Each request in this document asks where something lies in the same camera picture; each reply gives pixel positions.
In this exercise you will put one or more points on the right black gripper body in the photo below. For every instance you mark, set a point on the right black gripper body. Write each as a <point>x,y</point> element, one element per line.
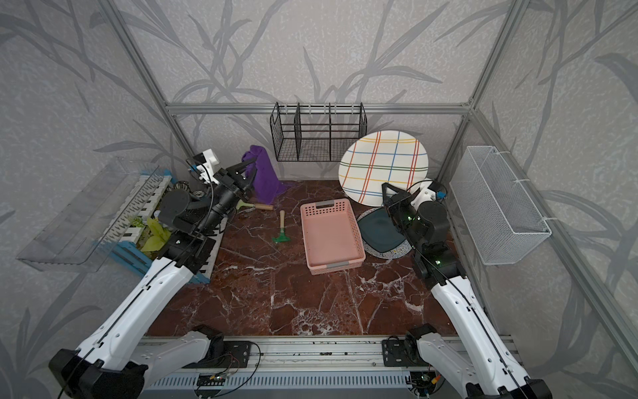
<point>406,218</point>

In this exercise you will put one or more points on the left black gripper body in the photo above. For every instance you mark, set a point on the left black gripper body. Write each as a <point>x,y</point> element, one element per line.
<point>241,194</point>

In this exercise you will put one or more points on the purple microfiber cloth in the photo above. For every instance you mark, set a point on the purple microfiber cloth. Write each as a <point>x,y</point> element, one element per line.
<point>267,186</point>

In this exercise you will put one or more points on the colourful squiggle round plate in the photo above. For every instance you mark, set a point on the colourful squiggle round plate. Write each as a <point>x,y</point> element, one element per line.
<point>394,252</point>

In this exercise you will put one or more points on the dark teal square plate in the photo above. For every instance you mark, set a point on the dark teal square plate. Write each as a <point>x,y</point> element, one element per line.
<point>381,232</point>

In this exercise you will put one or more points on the white plaid striped plate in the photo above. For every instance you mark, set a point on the white plaid striped plate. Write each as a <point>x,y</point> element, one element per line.
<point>393,157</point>

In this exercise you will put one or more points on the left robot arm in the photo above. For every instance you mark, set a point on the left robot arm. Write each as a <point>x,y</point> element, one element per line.
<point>107,364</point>

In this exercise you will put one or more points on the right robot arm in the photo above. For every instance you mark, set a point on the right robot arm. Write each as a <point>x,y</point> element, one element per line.
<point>489,370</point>

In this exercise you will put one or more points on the light green hoe tool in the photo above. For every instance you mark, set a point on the light green hoe tool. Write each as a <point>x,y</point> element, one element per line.
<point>241,204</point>

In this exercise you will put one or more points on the pink plastic basket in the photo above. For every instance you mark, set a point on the pink plastic basket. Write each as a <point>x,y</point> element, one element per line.
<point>331,235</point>

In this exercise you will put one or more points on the green artificial plant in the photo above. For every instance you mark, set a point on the green artificial plant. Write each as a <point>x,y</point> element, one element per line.
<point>171,223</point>

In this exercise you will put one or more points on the blue white wooden crate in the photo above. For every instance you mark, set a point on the blue white wooden crate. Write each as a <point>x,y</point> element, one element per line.
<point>129,249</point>

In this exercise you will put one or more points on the clear acrylic shelf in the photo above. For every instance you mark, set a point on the clear acrylic shelf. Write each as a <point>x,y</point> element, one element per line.
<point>82,236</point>

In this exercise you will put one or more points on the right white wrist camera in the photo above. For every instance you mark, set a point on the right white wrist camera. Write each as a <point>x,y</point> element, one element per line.
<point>427,191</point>

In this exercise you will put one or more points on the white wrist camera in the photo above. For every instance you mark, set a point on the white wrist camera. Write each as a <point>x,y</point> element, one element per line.
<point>204,165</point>
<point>427,191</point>

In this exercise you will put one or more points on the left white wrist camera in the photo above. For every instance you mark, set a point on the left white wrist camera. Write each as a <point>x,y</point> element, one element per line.
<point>204,165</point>

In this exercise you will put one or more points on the black wire wall basket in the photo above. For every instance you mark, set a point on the black wire wall basket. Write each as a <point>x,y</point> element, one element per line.
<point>305,133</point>

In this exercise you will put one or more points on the white mesh wall basket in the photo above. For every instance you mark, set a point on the white mesh wall basket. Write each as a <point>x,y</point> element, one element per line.
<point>502,219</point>

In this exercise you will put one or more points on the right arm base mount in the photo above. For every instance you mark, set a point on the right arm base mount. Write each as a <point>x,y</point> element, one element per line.
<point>412,354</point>

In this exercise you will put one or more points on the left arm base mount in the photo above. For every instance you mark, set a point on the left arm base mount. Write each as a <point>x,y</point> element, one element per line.
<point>235,354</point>

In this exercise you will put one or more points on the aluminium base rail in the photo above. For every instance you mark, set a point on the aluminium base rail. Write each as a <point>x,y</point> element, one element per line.
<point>314,353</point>

